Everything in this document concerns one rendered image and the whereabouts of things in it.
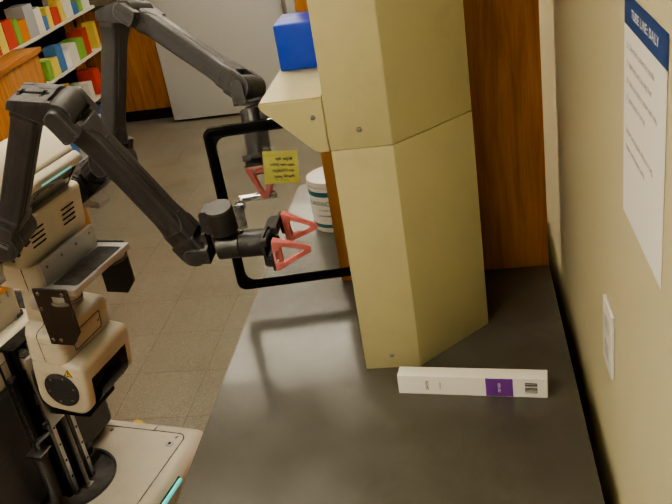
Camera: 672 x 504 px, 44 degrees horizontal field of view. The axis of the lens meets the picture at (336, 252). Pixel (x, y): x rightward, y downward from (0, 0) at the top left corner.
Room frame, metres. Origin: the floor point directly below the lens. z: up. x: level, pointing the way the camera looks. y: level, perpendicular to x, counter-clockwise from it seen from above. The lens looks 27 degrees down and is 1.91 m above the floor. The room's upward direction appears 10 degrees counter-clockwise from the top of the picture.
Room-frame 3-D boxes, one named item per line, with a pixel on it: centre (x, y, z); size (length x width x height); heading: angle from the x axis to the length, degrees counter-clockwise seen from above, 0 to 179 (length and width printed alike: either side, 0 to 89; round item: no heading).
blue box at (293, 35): (1.63, -0.01, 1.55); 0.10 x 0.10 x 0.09; 79
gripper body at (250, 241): (1.55, 0.15, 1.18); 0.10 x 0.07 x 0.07; 169
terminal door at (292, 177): (1.70, 0.09, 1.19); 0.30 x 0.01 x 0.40; 86
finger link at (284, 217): (1.57, 0.08, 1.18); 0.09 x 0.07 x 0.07; 79
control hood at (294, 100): (1.55, 0.01, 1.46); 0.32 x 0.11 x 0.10; 169
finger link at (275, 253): (1.50, 0.09, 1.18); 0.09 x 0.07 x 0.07; 79
